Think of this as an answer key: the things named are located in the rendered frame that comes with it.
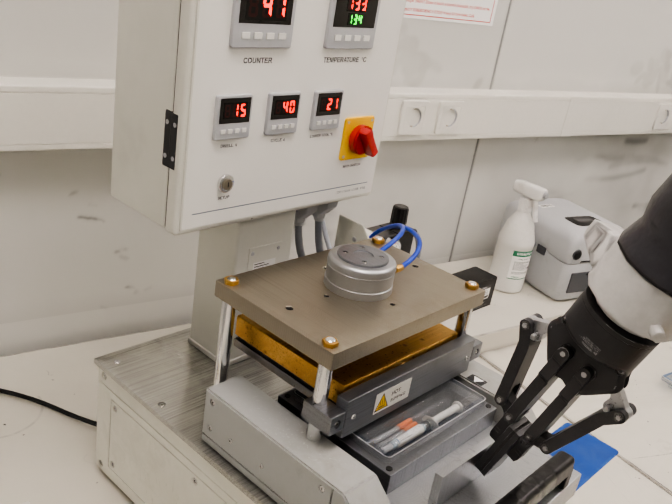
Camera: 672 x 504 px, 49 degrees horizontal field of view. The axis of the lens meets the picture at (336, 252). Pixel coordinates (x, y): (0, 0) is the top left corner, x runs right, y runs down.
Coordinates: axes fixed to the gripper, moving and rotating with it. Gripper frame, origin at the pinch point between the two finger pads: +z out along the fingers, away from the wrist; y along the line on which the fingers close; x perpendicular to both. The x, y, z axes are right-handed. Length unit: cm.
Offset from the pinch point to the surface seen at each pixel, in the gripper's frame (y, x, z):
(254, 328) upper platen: -26.7, -10.9, 6.4
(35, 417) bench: -49, -19, 47
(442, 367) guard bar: -11.6, 4.9, 2.9
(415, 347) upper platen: -14.7, 2.2, 1.7
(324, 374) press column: -14.9, -13.5, -0.4
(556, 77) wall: -64, 107, 0
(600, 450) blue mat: 4, 51, 27
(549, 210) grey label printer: -42, 96, 21
